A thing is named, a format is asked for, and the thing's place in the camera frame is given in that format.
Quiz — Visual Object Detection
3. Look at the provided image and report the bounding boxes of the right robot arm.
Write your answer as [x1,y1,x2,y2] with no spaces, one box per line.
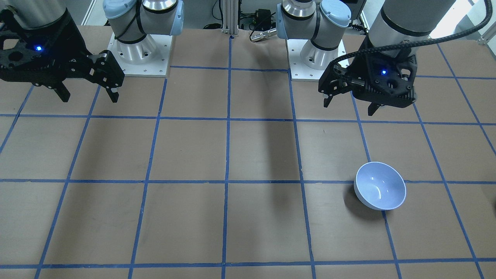
[1,0,184,103]

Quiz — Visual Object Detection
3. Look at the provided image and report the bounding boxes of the black power adapter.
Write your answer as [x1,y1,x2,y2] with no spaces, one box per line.
[254,9,272,31]

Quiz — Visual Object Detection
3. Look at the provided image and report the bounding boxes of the aluminium frame post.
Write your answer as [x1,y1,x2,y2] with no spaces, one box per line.
[219,0,240,37]

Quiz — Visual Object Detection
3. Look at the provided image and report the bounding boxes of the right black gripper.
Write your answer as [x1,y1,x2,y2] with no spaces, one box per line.
[0,10,124,103]

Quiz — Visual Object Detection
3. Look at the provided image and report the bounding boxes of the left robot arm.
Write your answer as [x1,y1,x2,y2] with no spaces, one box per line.
[276,0,454,116]

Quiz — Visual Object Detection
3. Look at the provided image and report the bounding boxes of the blue bowl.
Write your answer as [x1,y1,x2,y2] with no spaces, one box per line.
[353,161,407,211]

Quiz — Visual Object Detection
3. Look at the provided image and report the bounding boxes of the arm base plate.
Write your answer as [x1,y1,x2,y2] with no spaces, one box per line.
[286,39,346,82]
[108,34,175,78]

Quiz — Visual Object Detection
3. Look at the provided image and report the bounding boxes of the black braided cable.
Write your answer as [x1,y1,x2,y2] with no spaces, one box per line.
[329,0,493,78]

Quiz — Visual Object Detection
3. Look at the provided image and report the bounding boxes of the silver metal connector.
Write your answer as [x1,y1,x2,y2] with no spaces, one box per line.
[249,28,277,43]

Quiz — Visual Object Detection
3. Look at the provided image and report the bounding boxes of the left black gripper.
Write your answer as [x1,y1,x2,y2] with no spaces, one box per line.
[318,41,418,116]

